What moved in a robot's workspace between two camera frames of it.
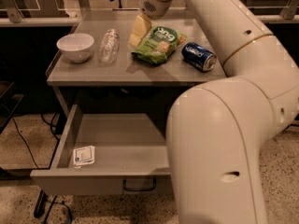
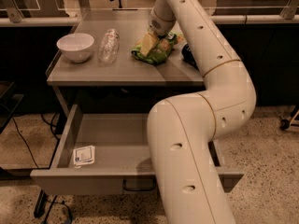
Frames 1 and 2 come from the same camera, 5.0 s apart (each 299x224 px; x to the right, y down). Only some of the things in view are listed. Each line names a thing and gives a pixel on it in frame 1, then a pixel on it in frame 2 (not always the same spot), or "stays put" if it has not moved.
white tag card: (84, 156) stays put
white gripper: (154, 6) -> (160, 27)
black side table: (9, 103) stays put
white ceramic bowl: (76, 47) stays put
